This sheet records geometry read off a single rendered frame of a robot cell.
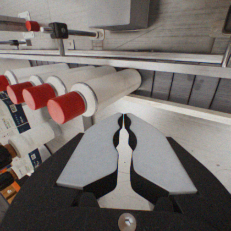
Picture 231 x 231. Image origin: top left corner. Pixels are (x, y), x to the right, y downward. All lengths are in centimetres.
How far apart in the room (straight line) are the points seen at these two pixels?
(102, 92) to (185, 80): 17
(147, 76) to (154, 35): 10
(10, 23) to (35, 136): 43
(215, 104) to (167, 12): 21
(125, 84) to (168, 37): 15
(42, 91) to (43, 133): 42
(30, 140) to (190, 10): 62
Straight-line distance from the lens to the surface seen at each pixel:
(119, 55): 33
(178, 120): 37
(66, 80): 23
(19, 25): 69
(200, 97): 29
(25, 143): 60
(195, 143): 40
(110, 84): 21
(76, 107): 16
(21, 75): 38
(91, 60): 27
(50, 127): 64
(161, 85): 30
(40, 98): 21
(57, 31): 33
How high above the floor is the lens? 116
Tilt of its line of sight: 48 degrees down
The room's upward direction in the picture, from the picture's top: 127 degrees counter-clockwise
